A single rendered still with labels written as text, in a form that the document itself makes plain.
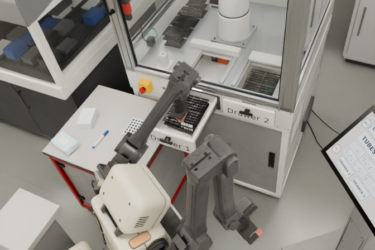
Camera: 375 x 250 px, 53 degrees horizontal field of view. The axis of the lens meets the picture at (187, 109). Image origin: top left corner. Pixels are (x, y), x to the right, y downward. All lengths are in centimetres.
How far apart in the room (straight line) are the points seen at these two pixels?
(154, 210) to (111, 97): 132
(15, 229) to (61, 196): 100
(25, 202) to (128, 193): 101
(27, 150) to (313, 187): 230
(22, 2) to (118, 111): 81
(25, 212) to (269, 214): 154
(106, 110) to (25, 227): 81
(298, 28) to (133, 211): 97
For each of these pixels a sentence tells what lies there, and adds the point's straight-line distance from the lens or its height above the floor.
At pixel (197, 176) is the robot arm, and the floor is 161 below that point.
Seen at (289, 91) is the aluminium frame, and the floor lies 109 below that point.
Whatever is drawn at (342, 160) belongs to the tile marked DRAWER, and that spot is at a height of 101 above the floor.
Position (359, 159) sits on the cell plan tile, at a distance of 174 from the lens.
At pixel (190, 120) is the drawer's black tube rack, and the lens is 207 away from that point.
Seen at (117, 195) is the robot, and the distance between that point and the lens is 129.
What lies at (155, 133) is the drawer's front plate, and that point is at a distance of 199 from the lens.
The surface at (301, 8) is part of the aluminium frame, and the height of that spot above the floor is 156.
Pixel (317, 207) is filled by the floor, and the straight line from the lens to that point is 280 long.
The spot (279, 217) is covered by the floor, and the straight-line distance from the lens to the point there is 272.
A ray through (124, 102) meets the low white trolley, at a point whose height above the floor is 76.
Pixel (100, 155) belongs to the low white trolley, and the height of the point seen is 76.
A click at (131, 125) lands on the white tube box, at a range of 221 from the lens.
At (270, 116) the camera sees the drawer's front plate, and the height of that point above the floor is 90.
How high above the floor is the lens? 243
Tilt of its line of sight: 47 degrees down
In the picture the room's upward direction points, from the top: 9 degrees counter-clockwise
